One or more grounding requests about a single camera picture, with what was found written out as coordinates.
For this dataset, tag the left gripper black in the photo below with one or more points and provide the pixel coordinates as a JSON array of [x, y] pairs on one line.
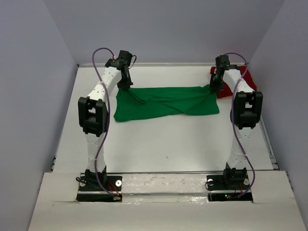
[[126, 85]]

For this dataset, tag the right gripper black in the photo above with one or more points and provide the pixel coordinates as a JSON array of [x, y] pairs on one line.
[[213, 87]]

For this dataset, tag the green t-shirt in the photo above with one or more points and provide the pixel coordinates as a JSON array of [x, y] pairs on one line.
[[149, 103]]

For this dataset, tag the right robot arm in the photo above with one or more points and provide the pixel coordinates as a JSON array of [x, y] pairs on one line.
[[246, 106]]

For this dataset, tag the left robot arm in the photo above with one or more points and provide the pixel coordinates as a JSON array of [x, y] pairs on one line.
[[94, 113]]

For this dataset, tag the folded red t-shirt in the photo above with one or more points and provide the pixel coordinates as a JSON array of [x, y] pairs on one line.
[[227, 92]]

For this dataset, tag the aluminium rail right edge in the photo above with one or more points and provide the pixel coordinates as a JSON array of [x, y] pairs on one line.
[[260, 151]]

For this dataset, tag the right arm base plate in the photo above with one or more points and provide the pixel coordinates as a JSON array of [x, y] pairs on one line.
[[221, 191]]

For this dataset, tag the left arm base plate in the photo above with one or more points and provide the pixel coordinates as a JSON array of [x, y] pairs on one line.
[[90, 191]]

